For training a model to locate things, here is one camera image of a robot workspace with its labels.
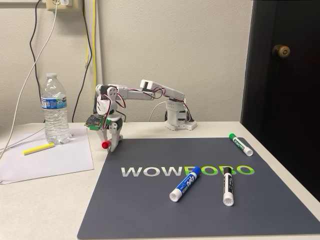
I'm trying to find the long white charger cable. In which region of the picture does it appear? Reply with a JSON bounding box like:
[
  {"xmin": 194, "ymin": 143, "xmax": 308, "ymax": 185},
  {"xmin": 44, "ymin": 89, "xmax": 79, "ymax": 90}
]
[{"xmin": 0, "ymin": 0, "xmax": 61, "ymax": 160}]

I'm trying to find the green dry-erase marker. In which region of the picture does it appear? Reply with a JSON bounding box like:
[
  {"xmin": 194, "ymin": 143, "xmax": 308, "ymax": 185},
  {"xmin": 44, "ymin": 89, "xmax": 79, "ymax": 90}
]
[{"xmin": 228, "ymin": 132, "xmax": 254, "ymax": 157}]

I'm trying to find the clear plastic water bottle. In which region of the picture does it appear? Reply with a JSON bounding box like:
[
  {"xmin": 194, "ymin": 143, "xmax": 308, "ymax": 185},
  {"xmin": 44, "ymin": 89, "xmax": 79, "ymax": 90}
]
[{"xmin": 40, "ymin": 72, "xmax": 71, "ymax": 145}]

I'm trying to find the thick black wall cable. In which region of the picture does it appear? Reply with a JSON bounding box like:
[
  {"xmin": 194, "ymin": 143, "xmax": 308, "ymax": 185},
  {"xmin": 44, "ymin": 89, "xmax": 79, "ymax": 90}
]
[{"xmin": 71, "ymin": 0, "xmax": 98, "ymax": 123}]

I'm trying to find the brass door knob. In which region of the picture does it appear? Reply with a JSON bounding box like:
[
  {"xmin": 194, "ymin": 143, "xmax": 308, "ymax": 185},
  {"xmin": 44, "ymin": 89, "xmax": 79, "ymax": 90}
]
[{"xmin": 272, "ymin": 44, "xmax": 291, "ymax": 59}]

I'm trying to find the green camera circuit board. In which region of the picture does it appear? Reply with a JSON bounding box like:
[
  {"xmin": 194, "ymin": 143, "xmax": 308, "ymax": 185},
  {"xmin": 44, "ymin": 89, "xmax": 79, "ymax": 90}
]
[{"xmin": 84, "ymin": 112, "xmax": 112, "ymax": 132}]

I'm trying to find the black dry-erase marker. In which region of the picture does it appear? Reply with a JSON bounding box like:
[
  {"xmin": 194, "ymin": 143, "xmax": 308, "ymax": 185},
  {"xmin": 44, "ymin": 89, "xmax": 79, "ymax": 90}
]
[{"xmin": 222, "ymin": 167, "xmax": 235, "ymax": 207}]

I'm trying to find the beige wall outlet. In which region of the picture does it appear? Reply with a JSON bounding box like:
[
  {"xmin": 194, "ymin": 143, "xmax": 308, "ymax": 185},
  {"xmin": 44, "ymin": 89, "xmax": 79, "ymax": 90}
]
[{"xmin": 45, "ymin": 0, "xmax": 79, "ymax": 12}]

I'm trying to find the yellow flat stick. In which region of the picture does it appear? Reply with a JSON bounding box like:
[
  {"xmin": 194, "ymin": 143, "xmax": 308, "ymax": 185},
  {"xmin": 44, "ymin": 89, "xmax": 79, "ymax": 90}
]
[{"xmin": 22, "ymin": 142, "xmax": 56, "ymax": 156}]

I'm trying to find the blue dry-erase marker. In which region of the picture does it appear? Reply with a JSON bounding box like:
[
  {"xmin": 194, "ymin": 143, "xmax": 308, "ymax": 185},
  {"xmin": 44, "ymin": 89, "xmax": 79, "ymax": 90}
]
[{"xmin": 169, "ymin": 166, "xmax": 202, "ymax": 203}]

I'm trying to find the dark brown door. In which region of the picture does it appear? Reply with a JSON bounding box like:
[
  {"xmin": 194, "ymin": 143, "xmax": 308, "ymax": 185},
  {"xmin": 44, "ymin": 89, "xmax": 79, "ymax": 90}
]
[{"xmin": 240, "ymin": 0, "xmax": 320, "ymax": 204}]

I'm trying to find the red dry-erase marker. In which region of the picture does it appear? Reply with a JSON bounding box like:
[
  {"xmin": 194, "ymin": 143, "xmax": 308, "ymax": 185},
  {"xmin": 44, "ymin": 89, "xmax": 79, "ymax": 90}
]
[{"xmin": 101, "ymin": 134, "xmax": 124, "ymax": 150}]

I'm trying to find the dark grey WOWROBO mat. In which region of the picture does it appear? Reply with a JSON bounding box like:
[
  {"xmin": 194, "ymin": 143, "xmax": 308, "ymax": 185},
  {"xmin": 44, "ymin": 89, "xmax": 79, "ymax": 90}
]
[{"xmin": 76, "ymin": 136, "xmax": 320, "ymax": 240}]

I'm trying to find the thin black wall cable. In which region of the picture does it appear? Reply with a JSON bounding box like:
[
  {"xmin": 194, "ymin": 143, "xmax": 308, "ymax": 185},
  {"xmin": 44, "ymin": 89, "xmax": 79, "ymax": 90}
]
[{"xmin": 29, "ymin": 0, "xmax": 43, "ymax": 88}]

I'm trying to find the white robot power cable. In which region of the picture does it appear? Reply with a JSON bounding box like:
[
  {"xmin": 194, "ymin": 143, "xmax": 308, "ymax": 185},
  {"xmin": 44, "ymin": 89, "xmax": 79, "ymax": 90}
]
[{"xmin": 149, "ymin": 101, "xmax": 167, "ymax": 123}]

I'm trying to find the yellow wall cable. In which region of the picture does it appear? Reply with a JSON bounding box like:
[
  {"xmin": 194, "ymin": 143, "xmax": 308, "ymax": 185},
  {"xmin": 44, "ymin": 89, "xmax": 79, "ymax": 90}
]
[{"xmin": 84, "ymin": 0, "xmax": 98, "ymax": 87}]

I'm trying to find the white paper sheet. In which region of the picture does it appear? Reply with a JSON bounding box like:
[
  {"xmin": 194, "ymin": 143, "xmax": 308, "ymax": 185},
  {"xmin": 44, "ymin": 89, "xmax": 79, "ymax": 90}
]
[{"xmin": 0, "ymin": 126, "xmax": 95, "ymax": 185}]

